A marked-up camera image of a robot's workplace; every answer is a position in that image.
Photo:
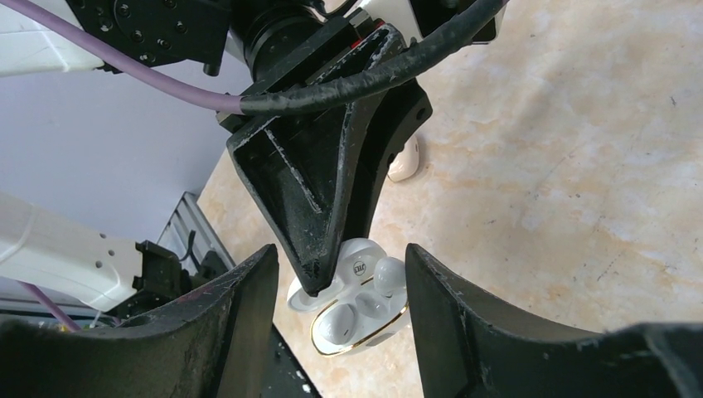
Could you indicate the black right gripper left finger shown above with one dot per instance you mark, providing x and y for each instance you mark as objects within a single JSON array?
[{"x": 211, "y": 342}]

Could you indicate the aluminium frame rail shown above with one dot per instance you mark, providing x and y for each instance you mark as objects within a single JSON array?
[{"x": 185, "y": 218}]

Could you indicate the white earbud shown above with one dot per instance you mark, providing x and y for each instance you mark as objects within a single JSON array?
[
  {"x": 389, "y": 277},
  {"x": 338, "y": 325}
]

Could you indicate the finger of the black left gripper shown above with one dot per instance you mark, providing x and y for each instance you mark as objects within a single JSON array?
[{"x": 400, "y": 114}]

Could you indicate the beige charging case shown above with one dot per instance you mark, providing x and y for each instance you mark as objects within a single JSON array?
[{"x": 405, "y": 163}]

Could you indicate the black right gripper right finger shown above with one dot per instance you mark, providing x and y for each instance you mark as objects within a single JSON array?
[{"x": 470, "y": 343}]

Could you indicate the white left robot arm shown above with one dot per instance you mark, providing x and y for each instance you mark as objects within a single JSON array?
[{"x": 317, "y": 107}]

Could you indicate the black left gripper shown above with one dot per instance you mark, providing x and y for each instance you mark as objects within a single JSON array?
[{"x": 299, "y": 169}]

